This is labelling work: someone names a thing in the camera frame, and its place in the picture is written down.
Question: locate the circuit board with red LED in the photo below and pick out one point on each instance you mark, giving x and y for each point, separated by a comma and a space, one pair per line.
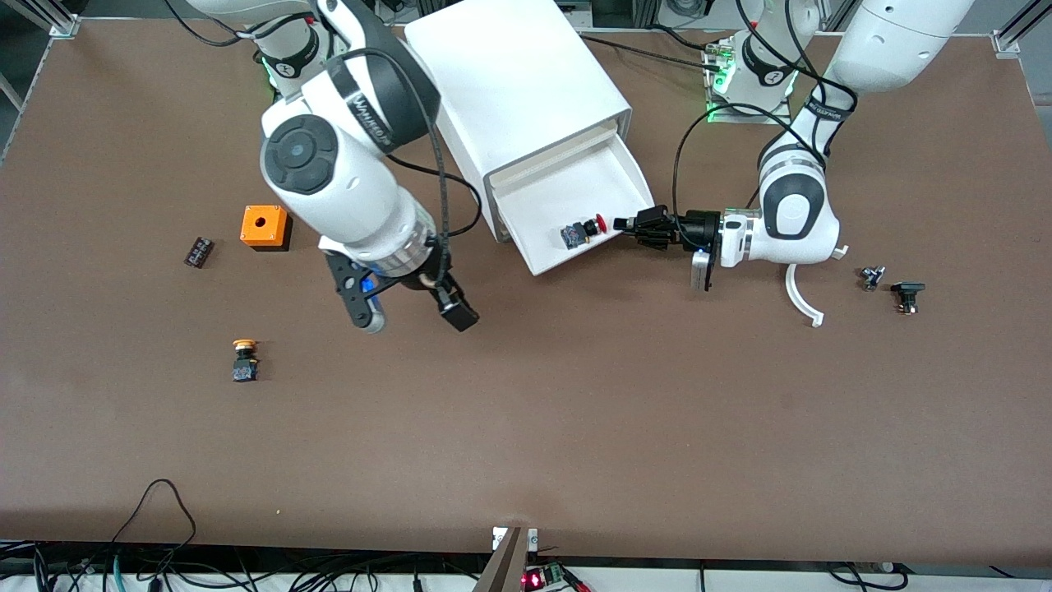
542, 578

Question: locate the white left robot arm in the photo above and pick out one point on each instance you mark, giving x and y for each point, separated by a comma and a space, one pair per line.
793, 214

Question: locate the orange box with hole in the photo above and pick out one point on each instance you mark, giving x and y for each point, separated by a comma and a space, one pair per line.
265, 226

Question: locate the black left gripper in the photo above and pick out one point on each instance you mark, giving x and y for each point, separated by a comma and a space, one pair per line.
697, 225

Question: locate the white curved plastic arc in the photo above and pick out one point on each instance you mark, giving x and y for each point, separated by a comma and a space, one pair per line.
795, 296

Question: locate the small black terminal block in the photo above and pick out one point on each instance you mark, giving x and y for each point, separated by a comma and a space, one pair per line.
199, 252

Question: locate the yellow push button black body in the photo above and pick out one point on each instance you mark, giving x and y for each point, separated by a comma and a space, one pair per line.
245, 362

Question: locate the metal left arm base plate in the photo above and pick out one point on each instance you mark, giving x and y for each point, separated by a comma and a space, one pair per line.
719, 57

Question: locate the aluminium frame profile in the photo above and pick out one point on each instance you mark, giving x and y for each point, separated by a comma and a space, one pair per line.
49, 16
1019, 29

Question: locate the red push button black body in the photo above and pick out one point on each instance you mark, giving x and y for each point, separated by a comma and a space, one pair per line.
575, 234

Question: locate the grey metal post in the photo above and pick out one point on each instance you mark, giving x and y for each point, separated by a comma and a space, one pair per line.
505, 567

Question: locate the small black silver component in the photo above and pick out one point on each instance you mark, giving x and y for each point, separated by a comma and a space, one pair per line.
872, 278

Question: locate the black flat-head button component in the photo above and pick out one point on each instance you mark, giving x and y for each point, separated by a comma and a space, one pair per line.
907, 289

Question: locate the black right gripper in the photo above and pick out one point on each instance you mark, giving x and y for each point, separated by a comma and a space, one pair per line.
426, 283

